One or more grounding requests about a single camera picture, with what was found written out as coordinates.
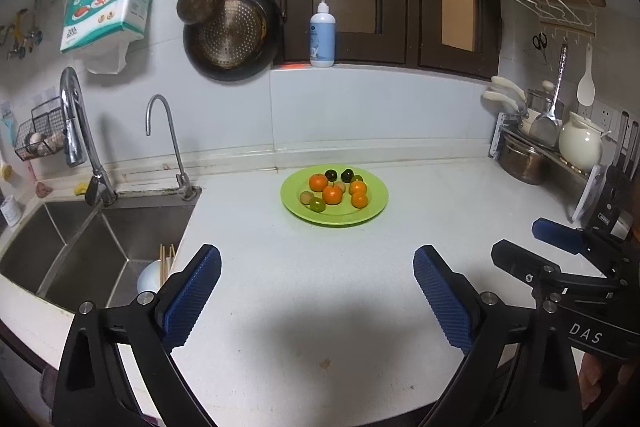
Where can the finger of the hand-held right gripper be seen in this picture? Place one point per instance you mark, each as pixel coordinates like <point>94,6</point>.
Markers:
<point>557,234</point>
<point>525,264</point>

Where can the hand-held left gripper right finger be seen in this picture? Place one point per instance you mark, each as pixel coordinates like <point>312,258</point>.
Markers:
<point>442,302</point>

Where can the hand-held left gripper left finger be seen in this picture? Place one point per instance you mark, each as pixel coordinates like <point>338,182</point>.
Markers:
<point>192,297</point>

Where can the small orange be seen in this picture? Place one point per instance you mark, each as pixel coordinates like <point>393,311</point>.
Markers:
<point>359,200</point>
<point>358,188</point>

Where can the green plate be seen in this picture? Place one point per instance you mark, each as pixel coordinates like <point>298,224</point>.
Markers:
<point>340,216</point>

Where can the yellow-brown round fruit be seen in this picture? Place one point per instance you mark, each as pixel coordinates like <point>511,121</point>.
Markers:
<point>306,197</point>

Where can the orange with stem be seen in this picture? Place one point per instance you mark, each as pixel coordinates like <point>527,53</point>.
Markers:
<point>333,196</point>

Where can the dark purple plum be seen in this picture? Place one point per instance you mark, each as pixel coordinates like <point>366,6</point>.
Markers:
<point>348,174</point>
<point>330,175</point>

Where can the large orange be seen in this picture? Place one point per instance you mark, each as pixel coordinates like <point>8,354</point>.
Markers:
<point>318,183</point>

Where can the person's right hand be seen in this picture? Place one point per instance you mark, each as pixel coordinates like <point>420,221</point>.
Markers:
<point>597,372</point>

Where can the wooden chopsticks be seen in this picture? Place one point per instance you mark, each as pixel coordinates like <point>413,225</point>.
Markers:
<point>167,262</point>

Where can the metal pot rack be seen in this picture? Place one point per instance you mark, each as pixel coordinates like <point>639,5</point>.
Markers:
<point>587,187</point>

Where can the stainless steel pot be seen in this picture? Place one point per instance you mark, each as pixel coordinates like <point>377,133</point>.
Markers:
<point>522,162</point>

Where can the white ceramic teapot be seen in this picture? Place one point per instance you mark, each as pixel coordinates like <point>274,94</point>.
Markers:
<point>580,147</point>

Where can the black knife block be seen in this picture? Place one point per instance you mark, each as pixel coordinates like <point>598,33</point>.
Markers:
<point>622,167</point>

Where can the metal spatula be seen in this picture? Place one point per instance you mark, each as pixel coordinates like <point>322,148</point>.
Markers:
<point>546,127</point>

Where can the stainless steel sink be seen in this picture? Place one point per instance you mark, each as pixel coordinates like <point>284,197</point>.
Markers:
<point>90,247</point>

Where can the glass-lidded pot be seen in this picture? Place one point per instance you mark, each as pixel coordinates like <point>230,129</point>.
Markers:
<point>537,107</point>

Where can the white rice paddle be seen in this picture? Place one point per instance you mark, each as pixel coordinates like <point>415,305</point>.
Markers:
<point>586,89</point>

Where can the yellow sponge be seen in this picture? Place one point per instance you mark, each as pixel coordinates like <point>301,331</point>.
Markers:
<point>81,189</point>

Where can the thin gooseneck faucet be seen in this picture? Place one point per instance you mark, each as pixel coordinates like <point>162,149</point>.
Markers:
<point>172,142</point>

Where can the pink cloth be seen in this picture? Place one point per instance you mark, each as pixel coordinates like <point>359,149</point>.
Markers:
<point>44,189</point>

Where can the black scissors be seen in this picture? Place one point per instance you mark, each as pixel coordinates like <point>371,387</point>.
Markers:
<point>539,42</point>

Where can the large chrome faucet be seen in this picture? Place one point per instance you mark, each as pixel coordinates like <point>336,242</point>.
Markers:
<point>75,127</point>

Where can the perforated frying pan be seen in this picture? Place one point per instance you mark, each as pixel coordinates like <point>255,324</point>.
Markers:
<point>232,37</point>

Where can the blue pump soap bottle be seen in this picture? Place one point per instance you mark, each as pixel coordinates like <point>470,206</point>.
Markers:
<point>322,39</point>

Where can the green paper towel packet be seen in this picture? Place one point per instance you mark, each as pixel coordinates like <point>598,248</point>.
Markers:
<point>105,2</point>

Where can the hanging metal utensil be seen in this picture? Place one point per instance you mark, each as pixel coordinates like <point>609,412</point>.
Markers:
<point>35,32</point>

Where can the white wall outlet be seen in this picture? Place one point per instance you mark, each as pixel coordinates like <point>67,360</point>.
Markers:
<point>602,117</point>

